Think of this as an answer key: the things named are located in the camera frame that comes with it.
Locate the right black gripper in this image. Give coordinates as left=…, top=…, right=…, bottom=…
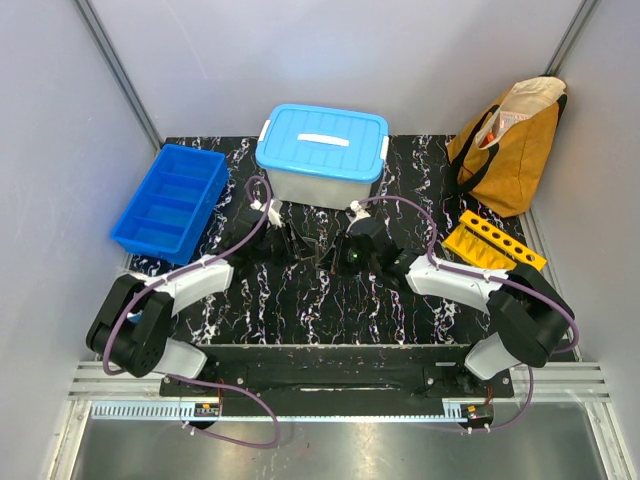
left=316, top=230, right=379, bottom=278

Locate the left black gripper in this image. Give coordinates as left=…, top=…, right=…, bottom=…
left=251, top=220, right=317, bottom=269

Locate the clear test tube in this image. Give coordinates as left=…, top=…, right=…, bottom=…
left=301, top=237, right=321, bottom=278

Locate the white plastic tub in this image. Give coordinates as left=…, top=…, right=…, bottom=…
left=264, top=169, right=382, bottom=210

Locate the light blue plastic lid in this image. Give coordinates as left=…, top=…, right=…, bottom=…
left=256, top=104, right=389, bottom=184

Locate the yellow test tube rack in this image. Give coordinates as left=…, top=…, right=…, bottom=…
left=443, top=210, right=547, bottom=271

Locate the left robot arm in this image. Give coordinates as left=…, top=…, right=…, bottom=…
left=86, top=210, right=318, bottom=396

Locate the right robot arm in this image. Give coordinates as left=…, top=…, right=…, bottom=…
left=318, top=217, right=574, bottom=396

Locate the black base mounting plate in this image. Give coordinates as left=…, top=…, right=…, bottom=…
left=158, top=343, right=516, bottom=417

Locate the blue divided organizer tray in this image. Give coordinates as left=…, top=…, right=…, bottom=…
left=111, top=144, right=230, bottom=265

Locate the yellow canvas tote bag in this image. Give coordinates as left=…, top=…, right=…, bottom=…
left=445, top=75, right=567, bottom=217

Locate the box inside tote bag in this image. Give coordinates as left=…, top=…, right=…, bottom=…
left=480, top=110, right=531, bottom=147

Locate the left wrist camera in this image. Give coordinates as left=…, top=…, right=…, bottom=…
left=250, top=199, right=284, bottom=228

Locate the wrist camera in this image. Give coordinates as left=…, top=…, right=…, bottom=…
left=250, top=199, right=284, bottom=228
left=345, top=200, right=371, bottom=225

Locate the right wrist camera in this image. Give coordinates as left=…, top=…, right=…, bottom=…
left=345, top=200, right=371, bottom=225

